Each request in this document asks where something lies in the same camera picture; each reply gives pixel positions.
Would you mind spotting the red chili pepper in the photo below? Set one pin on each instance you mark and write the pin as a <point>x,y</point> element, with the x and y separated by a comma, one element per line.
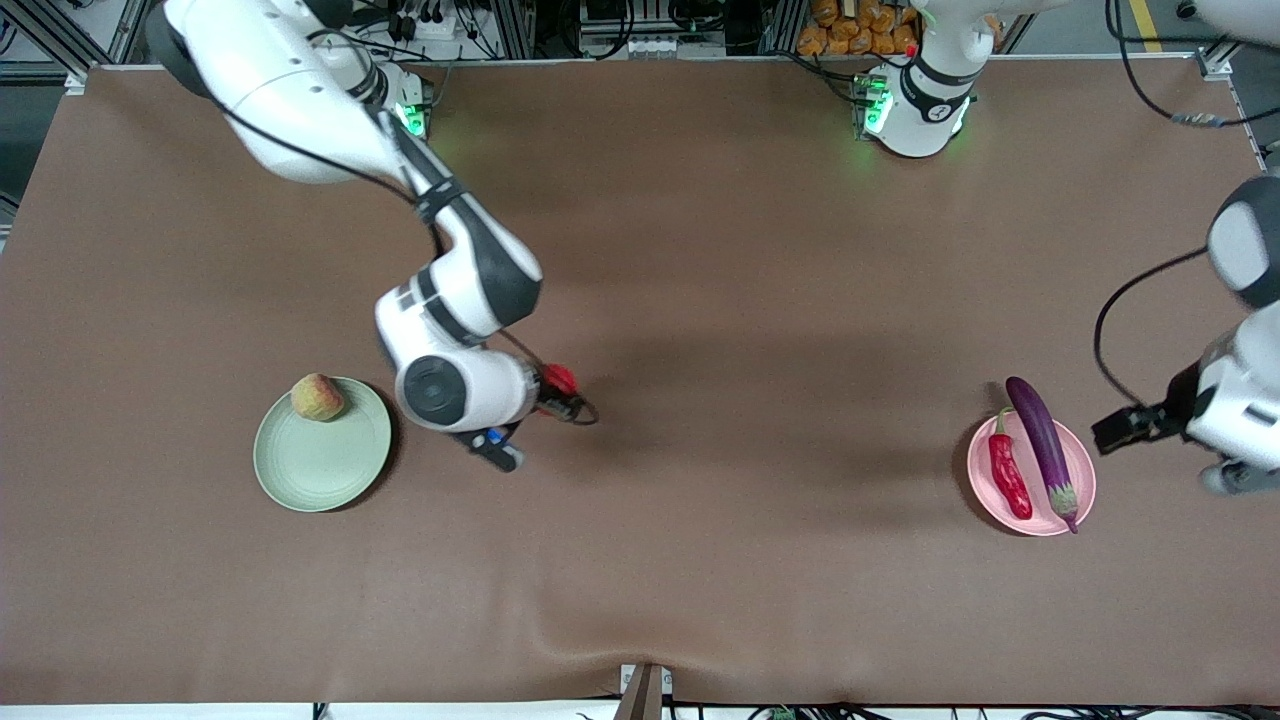
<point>1010,480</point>

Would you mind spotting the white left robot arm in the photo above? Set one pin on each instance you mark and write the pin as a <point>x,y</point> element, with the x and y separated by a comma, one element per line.
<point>930,110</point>

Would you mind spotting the white power strip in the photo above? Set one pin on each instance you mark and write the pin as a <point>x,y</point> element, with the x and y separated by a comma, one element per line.
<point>430,25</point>

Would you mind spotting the purple eggplant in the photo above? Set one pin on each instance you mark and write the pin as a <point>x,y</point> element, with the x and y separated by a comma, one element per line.
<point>1040,440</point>

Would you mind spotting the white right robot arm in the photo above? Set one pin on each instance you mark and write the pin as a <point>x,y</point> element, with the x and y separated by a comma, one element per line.
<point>290,100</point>

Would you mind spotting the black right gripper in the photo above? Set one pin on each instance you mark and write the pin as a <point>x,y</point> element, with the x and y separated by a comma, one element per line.
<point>549,399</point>

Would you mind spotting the silver aluminium table frame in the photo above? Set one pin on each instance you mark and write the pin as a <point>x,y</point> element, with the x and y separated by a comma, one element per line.
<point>1215,62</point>

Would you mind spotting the pink round plate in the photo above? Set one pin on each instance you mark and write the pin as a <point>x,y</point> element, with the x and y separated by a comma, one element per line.
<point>1078,455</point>

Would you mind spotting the orange packaged goods pile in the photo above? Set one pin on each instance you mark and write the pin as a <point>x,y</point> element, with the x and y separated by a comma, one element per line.
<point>840,35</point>

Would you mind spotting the pale yellow pink apple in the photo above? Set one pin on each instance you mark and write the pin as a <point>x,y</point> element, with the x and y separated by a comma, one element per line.
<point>318,398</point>

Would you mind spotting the red round fruit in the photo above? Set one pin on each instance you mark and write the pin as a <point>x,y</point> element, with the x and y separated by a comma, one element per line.
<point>560,378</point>

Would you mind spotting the metal table edge bracket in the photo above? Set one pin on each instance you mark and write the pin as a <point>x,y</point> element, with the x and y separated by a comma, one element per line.
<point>642,695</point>

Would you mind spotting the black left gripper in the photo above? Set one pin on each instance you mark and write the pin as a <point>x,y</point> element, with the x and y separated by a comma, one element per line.
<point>1172,406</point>

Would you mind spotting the brown table cloth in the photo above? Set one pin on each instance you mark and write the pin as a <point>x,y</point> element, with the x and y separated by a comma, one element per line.
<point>800,600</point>

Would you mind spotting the pale green round plate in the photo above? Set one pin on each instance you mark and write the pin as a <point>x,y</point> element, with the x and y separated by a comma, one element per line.
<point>320,460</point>

